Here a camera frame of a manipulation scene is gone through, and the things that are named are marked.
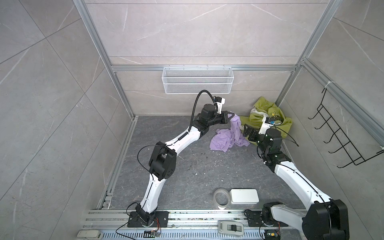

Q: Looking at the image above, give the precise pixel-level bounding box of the grey handheld device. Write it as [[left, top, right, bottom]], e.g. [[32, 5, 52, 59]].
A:
[[218, 220, 245, 237]]

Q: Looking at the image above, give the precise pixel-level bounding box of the purple cloth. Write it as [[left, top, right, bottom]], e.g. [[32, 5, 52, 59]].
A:
[[210, 115, 250, 153]]

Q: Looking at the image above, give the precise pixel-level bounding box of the white wire mesh basket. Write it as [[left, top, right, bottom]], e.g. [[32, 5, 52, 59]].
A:
[[162, 67, 234, 95]]

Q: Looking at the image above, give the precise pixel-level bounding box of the white power adapter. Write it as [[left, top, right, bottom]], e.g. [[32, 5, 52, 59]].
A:
[[77, 230, 101, 240]]

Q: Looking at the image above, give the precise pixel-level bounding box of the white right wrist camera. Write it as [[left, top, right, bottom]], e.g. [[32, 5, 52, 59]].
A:
[[259, 116, 276, 135]]

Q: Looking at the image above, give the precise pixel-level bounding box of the green cloth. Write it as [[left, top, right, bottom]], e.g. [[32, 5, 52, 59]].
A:
[[240, 97, 293, 139]]

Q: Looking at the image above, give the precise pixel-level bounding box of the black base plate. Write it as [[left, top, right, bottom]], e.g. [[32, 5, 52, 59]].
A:
[[244, 209, 288, 227], [128, 211, 169, 228]]

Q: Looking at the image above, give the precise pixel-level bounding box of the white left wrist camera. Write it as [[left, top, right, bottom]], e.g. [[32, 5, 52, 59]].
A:
[[214, 97, 225, 115]]

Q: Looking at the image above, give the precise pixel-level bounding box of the black wire hook rack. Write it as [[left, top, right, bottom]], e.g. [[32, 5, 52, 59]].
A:
[[308, 88, 384, 169]]

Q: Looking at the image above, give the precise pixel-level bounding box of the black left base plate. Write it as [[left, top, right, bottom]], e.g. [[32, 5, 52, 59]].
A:
[[128, 211, 169, 228]]

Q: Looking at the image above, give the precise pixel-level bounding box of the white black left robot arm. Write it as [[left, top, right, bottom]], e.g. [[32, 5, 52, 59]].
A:
[[135, 104, 235, 227]]

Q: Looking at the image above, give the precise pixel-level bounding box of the clear tape roll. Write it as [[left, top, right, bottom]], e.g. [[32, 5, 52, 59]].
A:
[[213, 189, 231, 210]]

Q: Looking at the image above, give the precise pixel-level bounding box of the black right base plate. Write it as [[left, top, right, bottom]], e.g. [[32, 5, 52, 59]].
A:
[[244, 209, 288, 227]]

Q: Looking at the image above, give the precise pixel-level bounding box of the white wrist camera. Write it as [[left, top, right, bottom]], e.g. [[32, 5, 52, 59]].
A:
[[259, 116, 276, 135], [214, 97, 225, 115]]

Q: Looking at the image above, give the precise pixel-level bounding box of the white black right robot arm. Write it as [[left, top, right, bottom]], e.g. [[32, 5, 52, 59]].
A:
[[243, 125, 350, 240]]

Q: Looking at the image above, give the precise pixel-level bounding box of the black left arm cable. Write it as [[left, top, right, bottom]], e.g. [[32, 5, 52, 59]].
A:
[[188, 89, 217, 133]]

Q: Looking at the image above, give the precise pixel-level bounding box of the white rectangular box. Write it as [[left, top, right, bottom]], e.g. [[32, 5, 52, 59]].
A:
[[230, 189, 260, 205]]

